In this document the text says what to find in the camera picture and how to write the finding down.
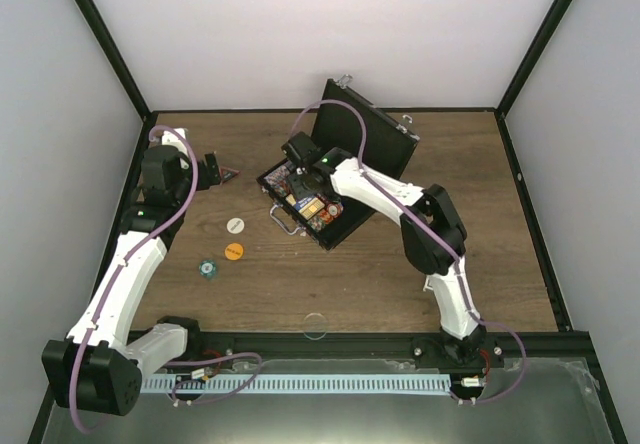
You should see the lower chip row in case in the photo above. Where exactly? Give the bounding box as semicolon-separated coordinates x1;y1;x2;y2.
308;209;336;232

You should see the right black frame post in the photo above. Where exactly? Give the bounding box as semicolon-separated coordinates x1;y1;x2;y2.
496;0;573;118

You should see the orange blind button left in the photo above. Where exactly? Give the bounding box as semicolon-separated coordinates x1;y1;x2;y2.
224;242;244;261

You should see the clear round lens disc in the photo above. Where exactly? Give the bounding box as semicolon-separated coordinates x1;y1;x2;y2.
302;313;329;341

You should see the unboxed banded card deck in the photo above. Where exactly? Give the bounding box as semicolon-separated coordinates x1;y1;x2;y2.
294;196;325;220

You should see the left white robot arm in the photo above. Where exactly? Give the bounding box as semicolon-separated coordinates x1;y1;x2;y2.
42;142;205;417

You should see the black poker set case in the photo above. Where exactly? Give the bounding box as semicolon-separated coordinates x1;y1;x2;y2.
257;75;421;250

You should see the white dealer button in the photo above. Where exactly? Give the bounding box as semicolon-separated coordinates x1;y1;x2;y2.
226;217;245;235

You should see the light blue slotted cable duct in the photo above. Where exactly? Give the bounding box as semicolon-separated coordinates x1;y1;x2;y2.
141;374;451;395

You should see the left black frame post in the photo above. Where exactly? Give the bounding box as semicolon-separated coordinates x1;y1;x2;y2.
74;0;151;120

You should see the chip row in case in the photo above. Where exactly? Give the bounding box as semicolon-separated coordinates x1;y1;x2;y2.
265;164;291;196
308;209;336;232

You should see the red triangular all-in marker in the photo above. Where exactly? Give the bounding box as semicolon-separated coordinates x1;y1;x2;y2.
220;168;240;184

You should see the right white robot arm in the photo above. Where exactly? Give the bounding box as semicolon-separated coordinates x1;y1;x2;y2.
282;132;487;367

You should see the black frame post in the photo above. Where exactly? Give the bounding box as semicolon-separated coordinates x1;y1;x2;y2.
74;0;151;120
496;0;573;118

